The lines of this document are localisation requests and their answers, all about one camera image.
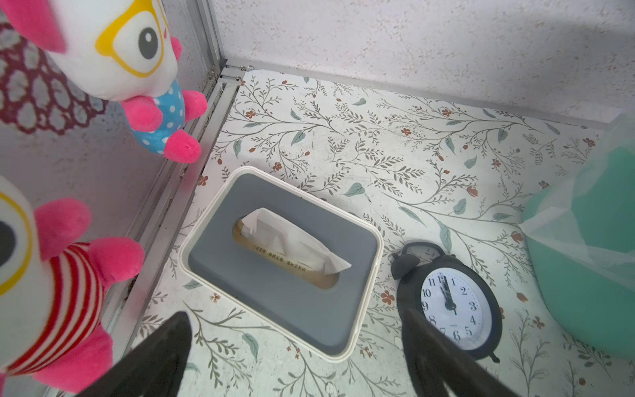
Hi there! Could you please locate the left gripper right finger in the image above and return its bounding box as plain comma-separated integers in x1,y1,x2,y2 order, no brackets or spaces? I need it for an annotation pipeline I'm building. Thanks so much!
402,309,515,397

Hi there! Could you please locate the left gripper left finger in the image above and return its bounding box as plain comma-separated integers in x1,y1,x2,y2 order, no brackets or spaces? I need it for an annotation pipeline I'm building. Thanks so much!
79,312,192,397

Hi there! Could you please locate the black alarm clock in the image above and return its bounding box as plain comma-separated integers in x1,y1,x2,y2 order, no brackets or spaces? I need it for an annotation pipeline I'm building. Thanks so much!
391,241,503,364

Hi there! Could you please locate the plush toy red striped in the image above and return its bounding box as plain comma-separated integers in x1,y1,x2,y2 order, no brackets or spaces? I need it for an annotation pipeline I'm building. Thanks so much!
1,178,145,393

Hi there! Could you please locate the white tissue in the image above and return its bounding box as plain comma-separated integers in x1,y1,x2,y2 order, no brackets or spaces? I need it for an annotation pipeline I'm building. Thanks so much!
236,208,352,276

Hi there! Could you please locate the green trash bin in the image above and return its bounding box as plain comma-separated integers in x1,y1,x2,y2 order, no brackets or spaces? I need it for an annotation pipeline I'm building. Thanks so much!
520,147,634,359

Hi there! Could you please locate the plush toy blue dotted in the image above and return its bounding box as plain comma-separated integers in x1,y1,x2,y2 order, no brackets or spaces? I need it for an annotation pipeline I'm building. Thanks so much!
1,0,208,164

